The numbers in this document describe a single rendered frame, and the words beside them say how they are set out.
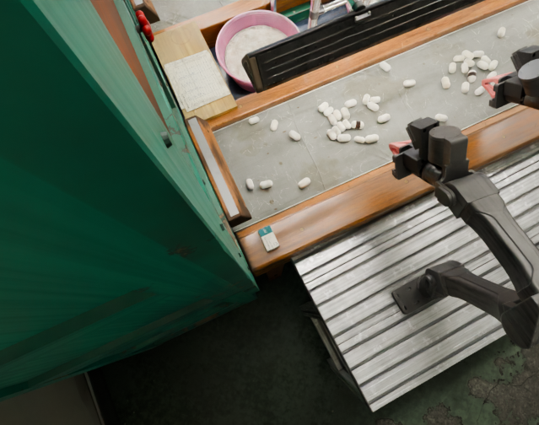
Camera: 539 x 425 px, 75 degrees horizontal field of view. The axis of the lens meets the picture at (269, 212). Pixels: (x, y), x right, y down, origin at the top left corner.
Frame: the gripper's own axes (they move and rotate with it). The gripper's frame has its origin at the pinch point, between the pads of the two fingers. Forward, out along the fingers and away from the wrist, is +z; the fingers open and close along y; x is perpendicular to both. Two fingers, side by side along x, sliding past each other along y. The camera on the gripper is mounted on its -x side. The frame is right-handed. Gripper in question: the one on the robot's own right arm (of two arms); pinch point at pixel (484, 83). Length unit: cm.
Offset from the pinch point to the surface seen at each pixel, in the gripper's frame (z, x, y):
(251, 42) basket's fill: 40, -24, 51
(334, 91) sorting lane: 19.3, -6.7, 35.3
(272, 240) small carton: -10, 12, 72
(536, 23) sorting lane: 15.4, -3.3, -33.5
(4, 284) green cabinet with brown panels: -59, -35, 92
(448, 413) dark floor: -24, 127, 29
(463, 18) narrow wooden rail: 21.1, -11.5, -11.4
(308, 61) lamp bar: -9, -26, 52
